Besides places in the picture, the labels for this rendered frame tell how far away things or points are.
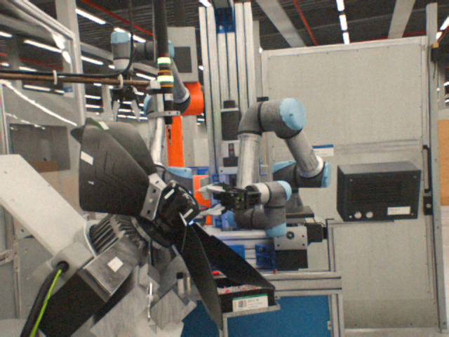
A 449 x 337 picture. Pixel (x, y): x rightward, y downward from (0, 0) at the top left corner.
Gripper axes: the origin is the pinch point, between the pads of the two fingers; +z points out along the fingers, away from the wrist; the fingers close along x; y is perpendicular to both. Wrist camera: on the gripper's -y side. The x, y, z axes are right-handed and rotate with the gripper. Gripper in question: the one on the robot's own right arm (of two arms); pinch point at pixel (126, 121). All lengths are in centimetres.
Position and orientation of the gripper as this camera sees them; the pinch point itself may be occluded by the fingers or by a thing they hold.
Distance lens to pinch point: 181.9
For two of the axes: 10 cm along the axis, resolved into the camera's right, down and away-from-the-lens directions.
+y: 0.4, -0.6, 10.0
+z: 0.6, 10.0, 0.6
